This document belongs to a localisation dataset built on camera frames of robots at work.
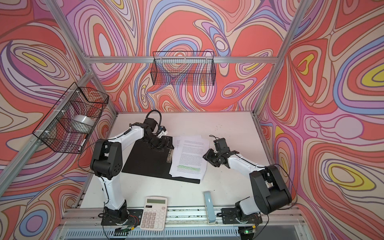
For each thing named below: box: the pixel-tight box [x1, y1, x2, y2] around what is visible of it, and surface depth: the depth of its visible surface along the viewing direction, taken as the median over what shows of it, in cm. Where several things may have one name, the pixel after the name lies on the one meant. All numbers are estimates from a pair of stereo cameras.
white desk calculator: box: [140, 196, 168, 231], surface depth 75 cm
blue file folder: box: [122, 137, 201, 184], surface depth 90 cm
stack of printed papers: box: [169, 135, 210, 180], surface depth 95 cm
